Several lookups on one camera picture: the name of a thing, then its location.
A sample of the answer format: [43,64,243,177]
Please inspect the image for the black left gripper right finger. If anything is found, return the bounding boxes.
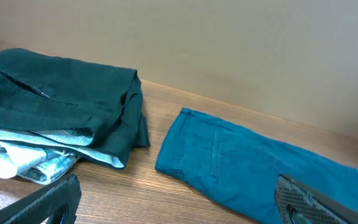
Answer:
[274,174,358,224]

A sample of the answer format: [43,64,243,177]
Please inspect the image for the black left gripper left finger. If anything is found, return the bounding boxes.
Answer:
[0,174,81,224]

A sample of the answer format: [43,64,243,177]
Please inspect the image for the blue denim shorts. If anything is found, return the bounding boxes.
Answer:
[155,108,358,223]

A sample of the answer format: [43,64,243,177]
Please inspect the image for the light grey folded garment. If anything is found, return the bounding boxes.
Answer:
[0,128,124,185]

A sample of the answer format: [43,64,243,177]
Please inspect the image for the black folded garment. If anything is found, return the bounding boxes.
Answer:
[0,49,150,169]

